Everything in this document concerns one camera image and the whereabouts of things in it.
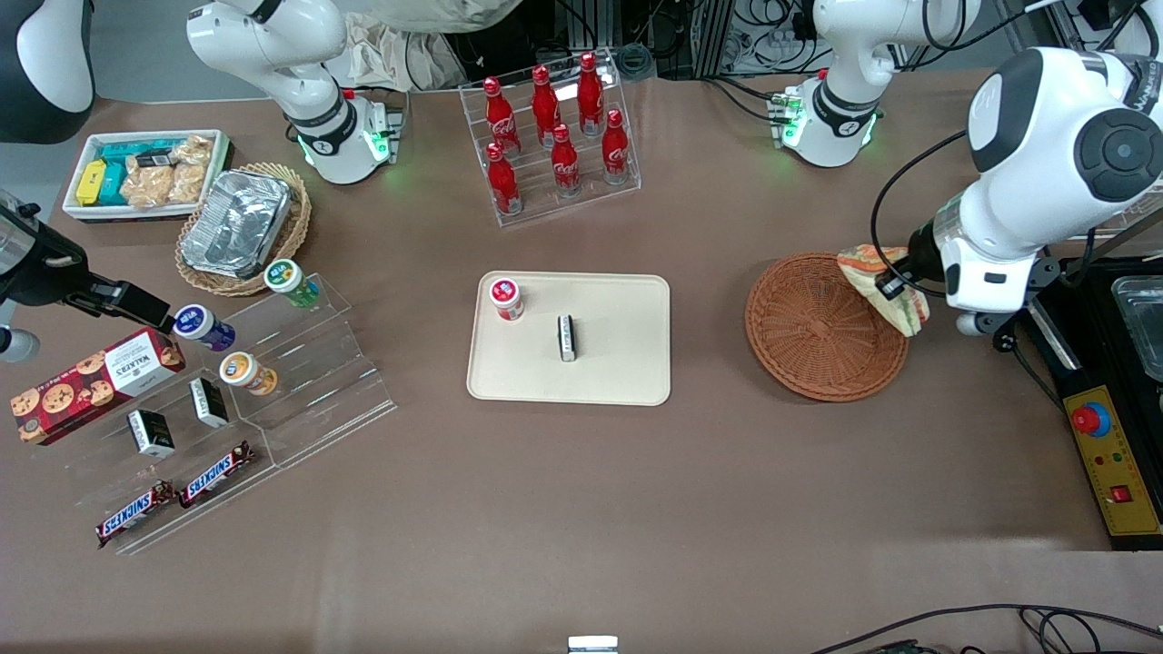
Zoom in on black power cable with plug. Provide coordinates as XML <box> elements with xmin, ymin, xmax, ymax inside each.
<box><xmin>995</xmin><ymin>309</ymin><xmax>1066</xmax><ymax>411</ymax></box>

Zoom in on orange snack cup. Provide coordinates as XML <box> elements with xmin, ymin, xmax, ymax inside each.
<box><xmin>219</xmin><ymin>352</ymin><xmax>279</xmax><ymax>397</ymax></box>

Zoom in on black appliance with yellow panel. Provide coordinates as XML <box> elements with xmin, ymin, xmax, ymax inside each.
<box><xmin>1016</xmin><ymin>257</ymin><xmax>1163</xmax><ymax>552</ymax></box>

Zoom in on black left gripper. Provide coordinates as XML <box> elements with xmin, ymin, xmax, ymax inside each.
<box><xmin>874</xmin><ymin>214</ymin><xmax>953</xmax><ymax>302</ymax></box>

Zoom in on clear acrylic bottle rack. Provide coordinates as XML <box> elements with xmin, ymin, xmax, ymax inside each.
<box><xmin>459</xmin><ymin>50</ymin><xmax>641</xmax><ymax>228</ymax></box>

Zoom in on black floor cable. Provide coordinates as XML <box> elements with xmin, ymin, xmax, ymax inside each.
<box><xmin>809</xmin><ymin>603</ymin><xmax>1163</xmax><ymax>654</ymax></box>

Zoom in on red emergency stop button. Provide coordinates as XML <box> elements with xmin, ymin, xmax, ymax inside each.
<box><xmin>1070</xmin><ymin>400</ymin><xmax>1112</xmax><ymax>440</ymax></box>

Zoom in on triangular sandwich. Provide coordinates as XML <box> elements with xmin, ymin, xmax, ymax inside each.
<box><xmin>836</xmin><ymin>243</ymin><xmax>932</xmax><ymax>339</ymax></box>

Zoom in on white base connector box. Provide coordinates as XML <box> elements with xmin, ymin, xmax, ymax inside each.
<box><xmin>362</xmin><ymin>98</ymin><xmax>406</xmax><ymax>166</ymax></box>
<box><xmin>770</xmin><ymin>91</ymin><xmax>808</xmax><ymax>148</ymax></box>

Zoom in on green lid snack cup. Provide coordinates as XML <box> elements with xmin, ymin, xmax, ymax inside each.
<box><xmin>263</xmin><ymin>259</ymin><xmax>322</xmax><ymax>309</ymax></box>

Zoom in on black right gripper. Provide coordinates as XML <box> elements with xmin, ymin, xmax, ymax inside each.
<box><xmin>0</xmin><ymin>193</ymin><xmax>175</xmax><ymax>334</ymax></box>

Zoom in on long teal snack box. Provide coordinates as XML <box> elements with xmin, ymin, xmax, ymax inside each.
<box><xmin>100</xmin><ymin>140</ymin><xmax>179</xmax><ymax>165</ymax></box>

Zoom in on blue lid purple cup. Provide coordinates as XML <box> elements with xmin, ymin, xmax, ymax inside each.
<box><xmin>173</xmin><ymin>304</ymin><xmax>237</xmax><ymax>353</ymax></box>

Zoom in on brown wicker basket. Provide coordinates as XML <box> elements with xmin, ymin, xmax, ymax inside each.
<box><xmin>744</xmin><ymin>252</ymin><xmax>910</xmax><ymax>402</ymax></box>

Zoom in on yellow snack box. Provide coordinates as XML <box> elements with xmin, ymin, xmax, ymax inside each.
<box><xmin>76</xmin><ymin>160</ymin><xmax>109</xmax><ymax>208</ymax></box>

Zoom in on aluminium foil tray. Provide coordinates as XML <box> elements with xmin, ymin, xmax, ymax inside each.
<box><xmin>180</xmin><ymin>170</ymin><xmax>293</xmax><ymax>280</ymax></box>

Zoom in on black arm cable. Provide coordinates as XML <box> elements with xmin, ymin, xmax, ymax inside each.
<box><xmin>870</xmin><ymin>130</ymin><xmax>969</xmax><ymax>301</ymax></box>

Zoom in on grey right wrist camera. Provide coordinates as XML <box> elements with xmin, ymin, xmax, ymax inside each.
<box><xmin>0</xmin><ymin>326</ymin><xmax>43</xmax><ymax>365</ymax></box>

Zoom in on red cola bottle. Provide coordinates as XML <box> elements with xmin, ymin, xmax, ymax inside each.
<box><xmin>601</xmin><ymin>109</ymin><xmax>632</xmax><ymax>186</ymax></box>
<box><xmin>486</xmin><ymin>143</ymin><xmax>524</xmax><ymax>217</ymax></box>
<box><xmin>552</xmin><ymin>124</ymin><xmax>582</xmax><ymax>198</ymax></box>
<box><xmin>532</xmin><ymin>65</ymin><xmax>562</xmax><ymax>146</ymax></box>
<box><xmin>578</xmin><ymin>52</ymin><xmax>606</xmax><ymax>135</ymax></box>
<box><xmin>483</xmin><ymin>77</ymin><xmax>522</xmax><ymax>155</ymax></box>

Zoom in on light wicker basket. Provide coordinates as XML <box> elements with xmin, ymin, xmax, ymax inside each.
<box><xmin>175</xmin><ymin>163</ymin><xmax>313</xmax><ymax>298</ymax></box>

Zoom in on crumpled beige paper bag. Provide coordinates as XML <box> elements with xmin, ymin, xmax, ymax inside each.
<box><xmin>325</xmin><ymin>18</ymin><xmax>464</xmax><ymax>92</ymax></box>

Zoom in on clear acrylic stepped shelf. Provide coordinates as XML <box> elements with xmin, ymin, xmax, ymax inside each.
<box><xmin>177</xmin><ymin>272</ymin><xmax>398</xmax><ymax>470</ymax></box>
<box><xmin>36</xmin><ymin>345</ymin><xmax>278</xmax><ymax>557</ymax></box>

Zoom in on red lid white cup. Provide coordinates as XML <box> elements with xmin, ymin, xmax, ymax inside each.
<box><xmin>490</xmin><ymin>277</ymin><xmax>526</xmax><ymax>323</ymax></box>

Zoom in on white plastic bin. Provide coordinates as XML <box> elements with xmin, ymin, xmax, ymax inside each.
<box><xmin>62</xmin><ymin>129</ymin><xmax>234</xmax><ymax>224</ymax></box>

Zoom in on Snickers bar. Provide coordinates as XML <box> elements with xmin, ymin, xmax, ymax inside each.
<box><xmin>178</xmin><ymin>441</ymin><xmax>256</xmax><ymax>509</ymax></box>
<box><xmin>95</xmin><ymin>481</ymin><xmax>176</xmax><ymax>550</ymax></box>

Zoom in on red Walkers cookie box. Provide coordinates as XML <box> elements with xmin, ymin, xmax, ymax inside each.
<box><xmin>11</xmin><ymin>327</ymin><xmax>186</xmax><ymax>446</ymax></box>

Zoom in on clear bag of crackers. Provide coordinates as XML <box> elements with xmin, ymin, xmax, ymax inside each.
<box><xmin>168</xmin><ymin>135</ymin><xmax>215</xmax><ymax>204</ymax></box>
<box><xmin>122</xmin><ymin>153</ymin><xmax>175</xmax><ymax>209</ymax></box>

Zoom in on beige plastic tray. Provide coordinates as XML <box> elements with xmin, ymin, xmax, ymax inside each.
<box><xmin>466</xmin><ymin>271</ymin><xmax>671</xmax><ymax>407</ymax></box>

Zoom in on metal pan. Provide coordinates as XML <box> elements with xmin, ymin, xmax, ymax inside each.
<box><xmin>1110</xmin><ymin>275</ymin><xmax>1163</xmax><ymax>383</ymax></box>

